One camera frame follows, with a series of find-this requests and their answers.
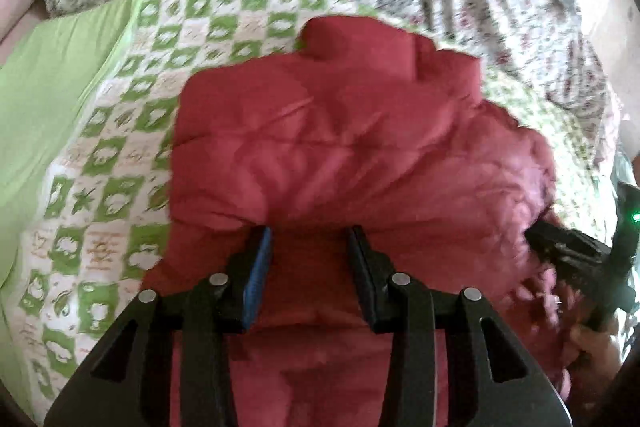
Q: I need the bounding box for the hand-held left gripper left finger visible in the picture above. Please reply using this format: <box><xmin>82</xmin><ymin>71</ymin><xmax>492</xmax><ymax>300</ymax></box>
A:
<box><xmin>44</xmin><ymin>226</ymin><xmax>275</xmax><ymax>427</ymax></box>

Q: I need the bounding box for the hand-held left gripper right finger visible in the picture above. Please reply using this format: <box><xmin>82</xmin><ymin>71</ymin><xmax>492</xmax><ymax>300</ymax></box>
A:
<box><xmin>347</xmin><ymin>226</ymin><xmax>574</xmax><ymax>427</ymax></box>

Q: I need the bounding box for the person's right hand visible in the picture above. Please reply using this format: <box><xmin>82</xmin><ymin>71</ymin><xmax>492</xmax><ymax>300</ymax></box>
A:
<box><xmin>550</xmin><ymin>279</ymin><xmax>626</xmax><ymax>390</ymax></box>

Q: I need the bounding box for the green checked blanket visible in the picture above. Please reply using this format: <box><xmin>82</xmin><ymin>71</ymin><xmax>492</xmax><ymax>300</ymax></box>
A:
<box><xmin>0</xmin><ymin>0</ymin><xmax>632</xmax><ymax>427</ymax></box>

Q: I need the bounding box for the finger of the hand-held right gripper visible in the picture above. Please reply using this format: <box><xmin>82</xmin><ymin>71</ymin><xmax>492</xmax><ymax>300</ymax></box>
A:
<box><xmin>522</xmin><ymin>221</ymin><xmax>566</xmax><ymax>269</ymax></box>

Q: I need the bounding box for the red quilted comforter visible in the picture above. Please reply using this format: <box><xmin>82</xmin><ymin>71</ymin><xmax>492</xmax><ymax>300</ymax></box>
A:
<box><xmin>140</xmin><ymin>16</ymin><xmax>576</xmax><ymax>427</ymax></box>

